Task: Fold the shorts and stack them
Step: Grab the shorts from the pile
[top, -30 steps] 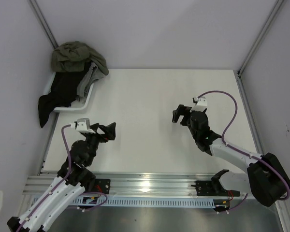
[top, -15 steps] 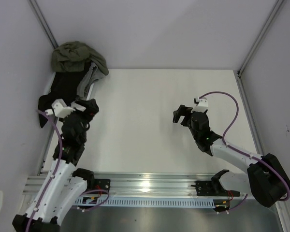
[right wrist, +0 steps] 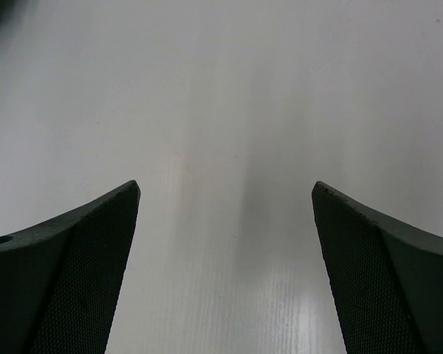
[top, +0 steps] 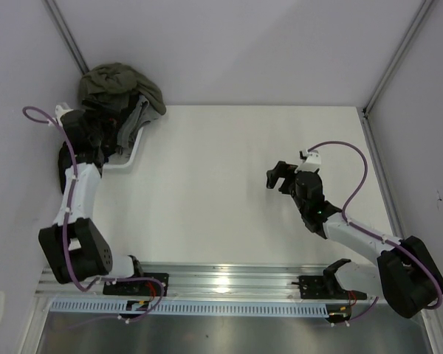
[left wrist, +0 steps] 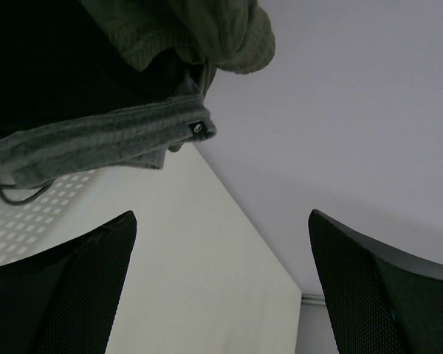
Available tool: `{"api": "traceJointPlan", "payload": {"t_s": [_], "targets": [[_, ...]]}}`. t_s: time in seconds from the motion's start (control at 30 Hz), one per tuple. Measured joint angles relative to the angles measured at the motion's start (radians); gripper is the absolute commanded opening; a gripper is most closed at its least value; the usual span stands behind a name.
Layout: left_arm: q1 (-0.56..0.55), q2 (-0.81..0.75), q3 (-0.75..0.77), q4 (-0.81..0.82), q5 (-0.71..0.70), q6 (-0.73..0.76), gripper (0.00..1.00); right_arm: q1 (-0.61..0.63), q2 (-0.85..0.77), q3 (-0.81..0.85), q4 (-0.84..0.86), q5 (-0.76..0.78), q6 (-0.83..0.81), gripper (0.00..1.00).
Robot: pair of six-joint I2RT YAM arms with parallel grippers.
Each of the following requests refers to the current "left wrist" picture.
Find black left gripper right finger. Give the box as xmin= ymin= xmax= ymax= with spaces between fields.
xmin=308 ymin=209 xmax=443 ymax=354

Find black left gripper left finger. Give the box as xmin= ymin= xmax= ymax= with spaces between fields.
xmin=0 ymin=211 xmax=137 ymax=354

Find olive green shorts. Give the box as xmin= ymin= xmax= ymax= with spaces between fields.
xmin=82 ymin=0 xmax=275 ymax=74

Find grey shorts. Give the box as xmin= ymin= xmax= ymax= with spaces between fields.
xmin=0 ymin=72 xmax=216 ymax=206

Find black shorts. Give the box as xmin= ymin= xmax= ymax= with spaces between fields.
xmin=0 ymin=1 xmax=185 ymax=139

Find white perforated basket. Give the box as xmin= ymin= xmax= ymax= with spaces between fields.
xmin=0 ymin=170 xmax=102 ymax=266

